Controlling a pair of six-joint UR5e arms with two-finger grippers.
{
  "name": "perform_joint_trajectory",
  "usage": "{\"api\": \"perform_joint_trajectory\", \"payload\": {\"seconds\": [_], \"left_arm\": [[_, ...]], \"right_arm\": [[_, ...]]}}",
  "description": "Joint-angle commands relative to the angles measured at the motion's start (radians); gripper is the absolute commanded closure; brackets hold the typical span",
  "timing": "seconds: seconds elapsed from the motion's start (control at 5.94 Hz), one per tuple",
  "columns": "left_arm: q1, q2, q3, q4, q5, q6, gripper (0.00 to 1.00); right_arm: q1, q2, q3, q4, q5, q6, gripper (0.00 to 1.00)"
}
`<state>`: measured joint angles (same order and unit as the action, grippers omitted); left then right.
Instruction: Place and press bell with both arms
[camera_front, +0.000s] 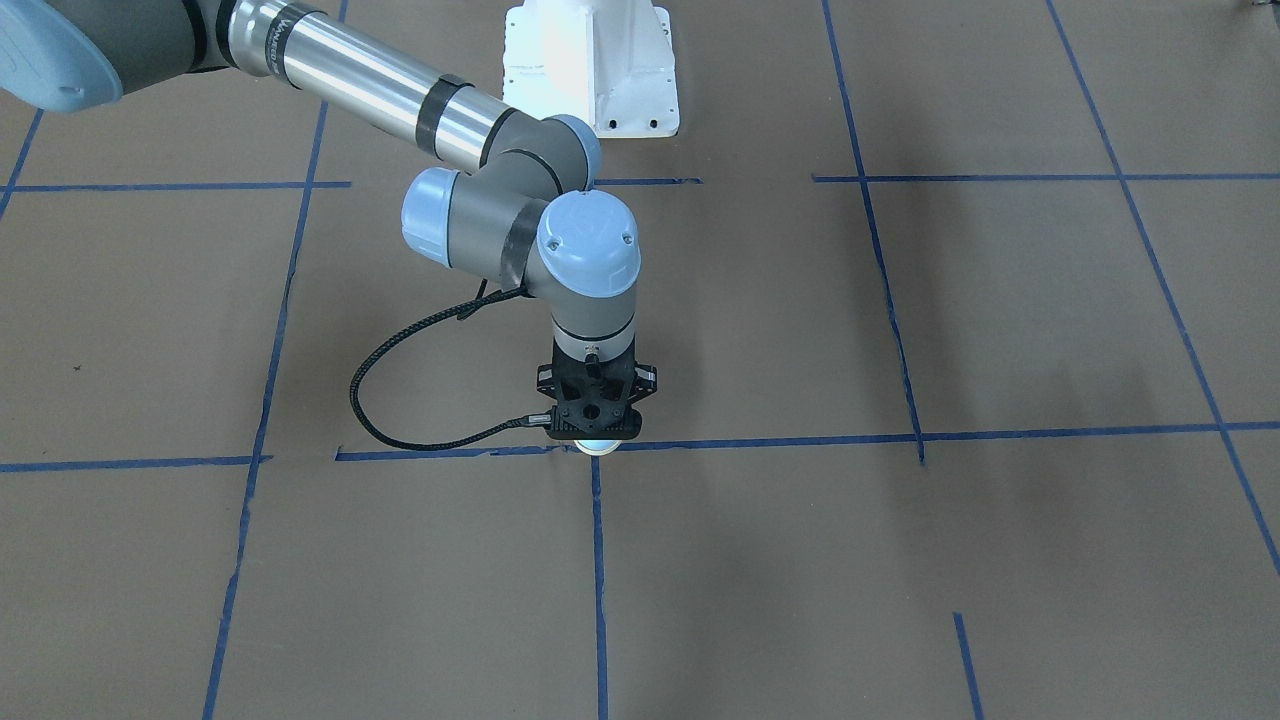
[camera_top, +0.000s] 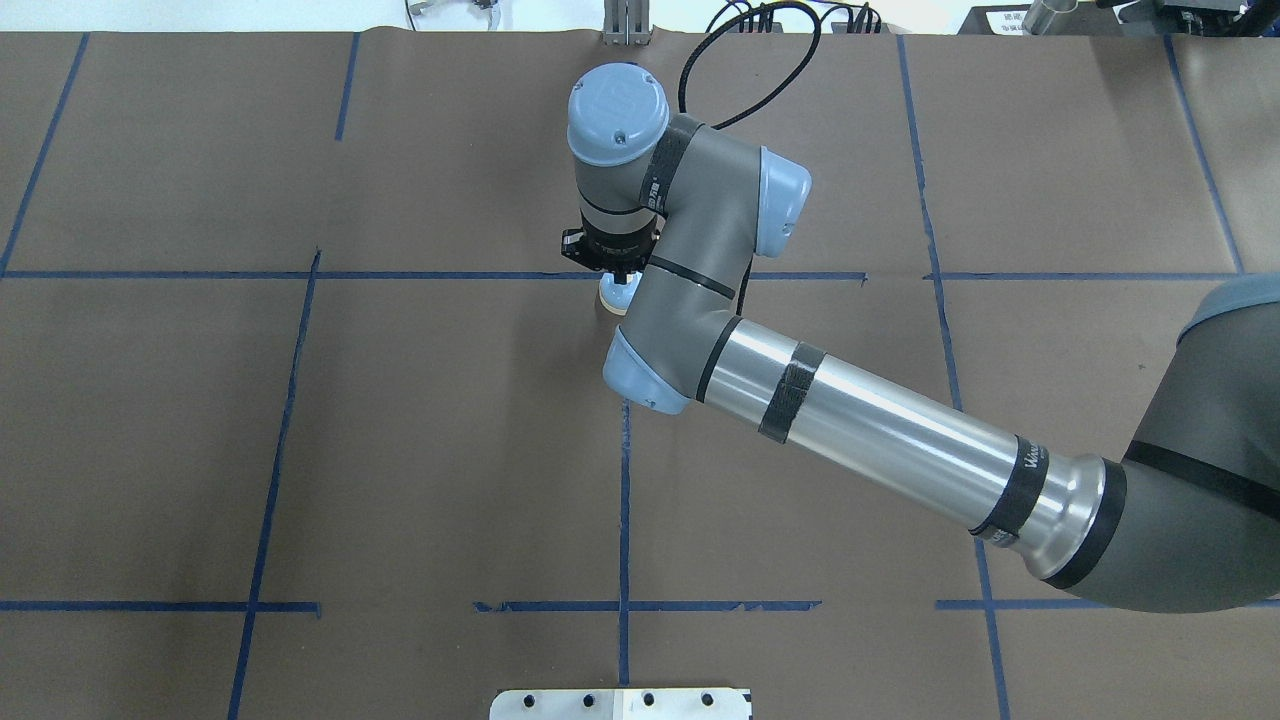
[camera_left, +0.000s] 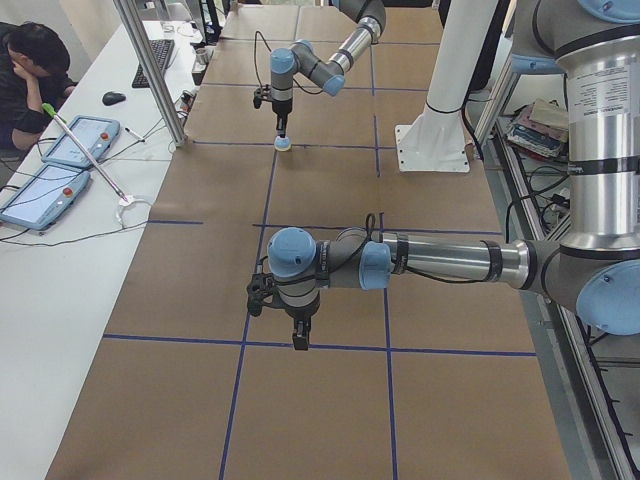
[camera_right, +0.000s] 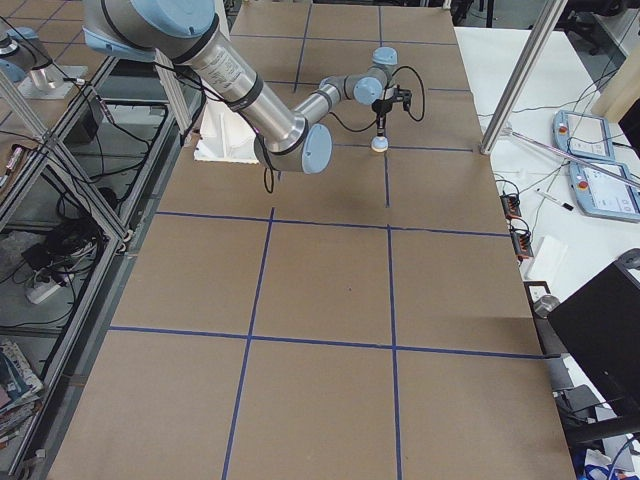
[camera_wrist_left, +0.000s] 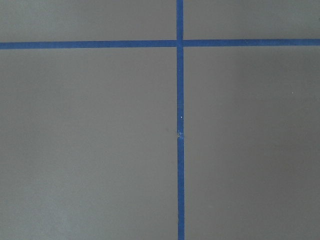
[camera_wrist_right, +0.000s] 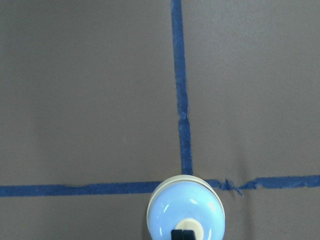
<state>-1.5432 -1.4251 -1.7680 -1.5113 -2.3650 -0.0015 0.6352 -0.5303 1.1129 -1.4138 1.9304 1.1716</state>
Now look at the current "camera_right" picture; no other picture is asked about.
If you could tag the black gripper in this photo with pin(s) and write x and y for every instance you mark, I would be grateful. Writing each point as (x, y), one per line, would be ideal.
(382, 107)

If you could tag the white blue desk bell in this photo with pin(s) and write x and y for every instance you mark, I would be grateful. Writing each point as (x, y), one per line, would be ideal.
(380, 144)

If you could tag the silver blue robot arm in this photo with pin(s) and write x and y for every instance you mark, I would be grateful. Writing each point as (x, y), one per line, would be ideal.
(188, 33)

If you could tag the orange black adapter upper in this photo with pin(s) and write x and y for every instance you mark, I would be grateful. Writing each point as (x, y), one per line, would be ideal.
(511, 206)

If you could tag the orange black adapter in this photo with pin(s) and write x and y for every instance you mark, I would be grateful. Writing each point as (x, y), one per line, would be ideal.
(511, 206)
(521, 241)

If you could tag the orange black adapter lower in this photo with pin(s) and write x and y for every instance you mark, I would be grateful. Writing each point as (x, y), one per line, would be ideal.
(521, 241)

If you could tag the black marker pen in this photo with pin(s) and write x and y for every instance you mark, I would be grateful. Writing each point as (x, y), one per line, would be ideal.
(565, 205)

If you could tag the upper teach pendant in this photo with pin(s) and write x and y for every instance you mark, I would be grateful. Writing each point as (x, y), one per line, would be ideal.
(582, 135)

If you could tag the teach pendant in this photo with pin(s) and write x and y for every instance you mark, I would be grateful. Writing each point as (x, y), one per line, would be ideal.
(582, 135)
(602, 196)

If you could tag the white foam block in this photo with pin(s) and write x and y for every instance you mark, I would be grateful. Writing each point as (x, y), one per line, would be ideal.
(546, 262)

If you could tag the lower teach pendant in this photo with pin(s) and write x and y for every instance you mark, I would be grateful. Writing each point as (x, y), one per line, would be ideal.
(602, 196)

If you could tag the silver metal rod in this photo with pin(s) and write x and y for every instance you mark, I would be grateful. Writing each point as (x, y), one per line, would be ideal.
(508, 132)

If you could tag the grey metal cylinder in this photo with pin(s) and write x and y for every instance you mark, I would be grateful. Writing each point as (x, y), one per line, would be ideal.
(544, 305)

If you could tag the black computer monitor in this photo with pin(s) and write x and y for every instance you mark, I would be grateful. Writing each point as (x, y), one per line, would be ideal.
(599, 326)

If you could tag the white power strip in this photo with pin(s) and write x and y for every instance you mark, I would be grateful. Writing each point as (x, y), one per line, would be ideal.
(42, 290)

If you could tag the stack of magazines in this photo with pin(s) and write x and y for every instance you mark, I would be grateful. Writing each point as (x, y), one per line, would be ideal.
(20, 390)

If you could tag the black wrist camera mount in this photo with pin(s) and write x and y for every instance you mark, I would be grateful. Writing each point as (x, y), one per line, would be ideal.
(403, 96)

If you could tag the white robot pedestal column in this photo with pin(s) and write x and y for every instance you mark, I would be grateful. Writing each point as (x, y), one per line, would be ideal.
(224, 136)

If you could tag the aluminium frame post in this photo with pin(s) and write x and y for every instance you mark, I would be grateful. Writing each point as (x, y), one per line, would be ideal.
(532, 50)

